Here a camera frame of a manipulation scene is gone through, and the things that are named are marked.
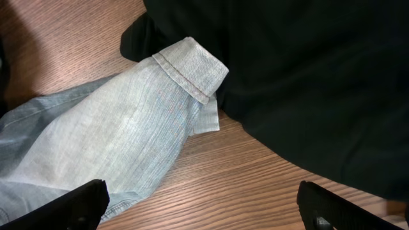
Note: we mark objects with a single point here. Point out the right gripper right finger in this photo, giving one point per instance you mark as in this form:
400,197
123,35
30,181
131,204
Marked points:
321,209

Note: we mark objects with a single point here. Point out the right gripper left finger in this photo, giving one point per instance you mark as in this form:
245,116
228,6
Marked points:
64,209

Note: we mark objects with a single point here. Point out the light blue denim shorts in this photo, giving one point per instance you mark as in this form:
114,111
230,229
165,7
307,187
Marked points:
123,131

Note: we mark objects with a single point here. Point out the black shirt with white logo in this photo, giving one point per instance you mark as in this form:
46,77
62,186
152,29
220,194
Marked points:
322,83

